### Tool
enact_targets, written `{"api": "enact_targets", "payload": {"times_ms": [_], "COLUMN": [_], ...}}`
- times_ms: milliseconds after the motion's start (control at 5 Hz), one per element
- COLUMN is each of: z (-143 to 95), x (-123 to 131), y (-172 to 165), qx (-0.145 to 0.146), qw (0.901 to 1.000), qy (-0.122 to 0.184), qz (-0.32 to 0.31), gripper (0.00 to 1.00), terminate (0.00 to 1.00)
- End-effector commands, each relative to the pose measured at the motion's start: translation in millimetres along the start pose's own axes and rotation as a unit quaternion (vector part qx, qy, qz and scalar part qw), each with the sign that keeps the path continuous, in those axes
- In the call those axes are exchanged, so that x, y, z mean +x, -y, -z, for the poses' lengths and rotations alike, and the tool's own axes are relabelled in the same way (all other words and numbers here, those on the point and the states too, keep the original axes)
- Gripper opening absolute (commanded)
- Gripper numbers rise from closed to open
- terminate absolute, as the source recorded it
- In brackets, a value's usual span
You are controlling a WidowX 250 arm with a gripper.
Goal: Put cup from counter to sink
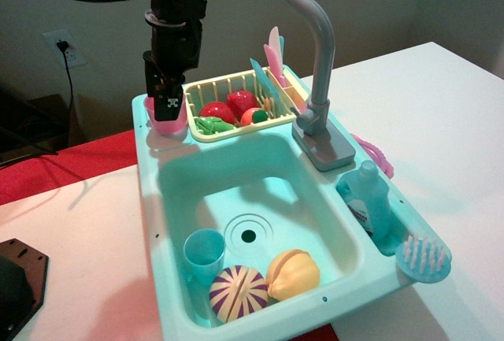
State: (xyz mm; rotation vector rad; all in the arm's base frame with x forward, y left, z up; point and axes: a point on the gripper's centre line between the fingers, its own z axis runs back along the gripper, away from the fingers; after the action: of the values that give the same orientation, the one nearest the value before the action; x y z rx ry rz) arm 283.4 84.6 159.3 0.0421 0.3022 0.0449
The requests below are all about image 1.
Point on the teal toy sink unit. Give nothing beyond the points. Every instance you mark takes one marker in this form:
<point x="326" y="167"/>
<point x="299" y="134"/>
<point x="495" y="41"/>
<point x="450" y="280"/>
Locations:
<point x="263" y="194"/>

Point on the blue soap bottle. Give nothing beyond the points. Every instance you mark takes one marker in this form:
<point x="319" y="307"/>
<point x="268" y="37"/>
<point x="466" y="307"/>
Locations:
<point x="366" y="195"/>

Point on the yellow dish rack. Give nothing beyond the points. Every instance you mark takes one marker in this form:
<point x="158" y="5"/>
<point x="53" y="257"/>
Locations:
<point x="202" y="92"/>

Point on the red toy apple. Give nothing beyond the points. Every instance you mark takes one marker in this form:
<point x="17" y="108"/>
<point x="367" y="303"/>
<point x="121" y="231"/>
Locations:
<point x="218" y="109"/>

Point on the orange toy tomato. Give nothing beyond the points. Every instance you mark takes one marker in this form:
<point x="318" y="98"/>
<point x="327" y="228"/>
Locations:
<point x="253" y="115"/>

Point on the pink plastic cup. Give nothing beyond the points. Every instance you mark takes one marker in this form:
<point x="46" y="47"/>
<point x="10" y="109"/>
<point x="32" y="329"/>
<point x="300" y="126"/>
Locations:
<point x="166" y="127"/>

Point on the teal toy plate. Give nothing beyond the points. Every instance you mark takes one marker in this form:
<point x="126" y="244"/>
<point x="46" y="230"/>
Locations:
<point x="265" y="83"/>

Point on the blue scrub brush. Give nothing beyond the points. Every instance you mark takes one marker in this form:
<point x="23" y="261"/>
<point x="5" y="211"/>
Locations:
<point x="423" y="260"/>

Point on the pink toy knife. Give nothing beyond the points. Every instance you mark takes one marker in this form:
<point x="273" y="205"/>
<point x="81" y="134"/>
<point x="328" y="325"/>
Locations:
<point x="275" y="66"/>

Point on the light pink toy spatula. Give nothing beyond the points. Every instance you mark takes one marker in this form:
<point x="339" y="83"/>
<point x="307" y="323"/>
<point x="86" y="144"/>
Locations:
<point x="274" y="42"/>

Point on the red toy strawberry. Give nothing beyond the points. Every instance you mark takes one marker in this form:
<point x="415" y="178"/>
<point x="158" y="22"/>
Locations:
<point x="239" y="102"/>

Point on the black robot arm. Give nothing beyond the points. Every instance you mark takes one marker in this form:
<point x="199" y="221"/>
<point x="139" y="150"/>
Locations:
<point x="172" y="11"/>

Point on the yellow toy fruit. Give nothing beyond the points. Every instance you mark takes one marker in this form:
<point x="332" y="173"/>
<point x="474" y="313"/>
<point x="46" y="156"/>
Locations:
<point x="291" y="273"/>

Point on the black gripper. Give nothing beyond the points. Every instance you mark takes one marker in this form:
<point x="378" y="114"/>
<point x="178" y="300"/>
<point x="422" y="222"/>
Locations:
<point x="175" y="48"/>

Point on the pink plastic toy handle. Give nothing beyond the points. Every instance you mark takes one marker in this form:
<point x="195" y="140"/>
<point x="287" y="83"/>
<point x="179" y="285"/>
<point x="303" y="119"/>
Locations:
<point x="376" y="155"/>

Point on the teal plastic cup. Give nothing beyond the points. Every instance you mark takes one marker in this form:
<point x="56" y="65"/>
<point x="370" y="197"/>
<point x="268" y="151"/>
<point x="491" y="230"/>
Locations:
<point x="204" y="252"/>

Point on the white wall outlet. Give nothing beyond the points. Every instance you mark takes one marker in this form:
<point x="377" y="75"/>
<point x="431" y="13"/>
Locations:
<point x="64" y="48"/>

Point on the green toy vegetable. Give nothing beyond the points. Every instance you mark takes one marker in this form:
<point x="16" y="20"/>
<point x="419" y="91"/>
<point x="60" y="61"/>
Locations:
<point x="212" y="125"/>

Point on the red cloth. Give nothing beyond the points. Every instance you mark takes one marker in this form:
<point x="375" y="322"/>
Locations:
<point x="72" y="165"/>

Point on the grey toy faucet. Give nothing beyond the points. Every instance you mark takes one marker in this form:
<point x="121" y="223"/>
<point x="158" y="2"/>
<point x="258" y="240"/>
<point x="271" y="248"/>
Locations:
<point x="318" y="137"/>

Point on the purple striped toy onion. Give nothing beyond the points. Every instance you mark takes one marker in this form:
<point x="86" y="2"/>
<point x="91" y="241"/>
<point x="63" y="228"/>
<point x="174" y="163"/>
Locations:
<point x="237" y="291"/>

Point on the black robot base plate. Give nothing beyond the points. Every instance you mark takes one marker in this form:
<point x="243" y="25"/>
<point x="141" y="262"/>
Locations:
<point x="23" y="285"/>

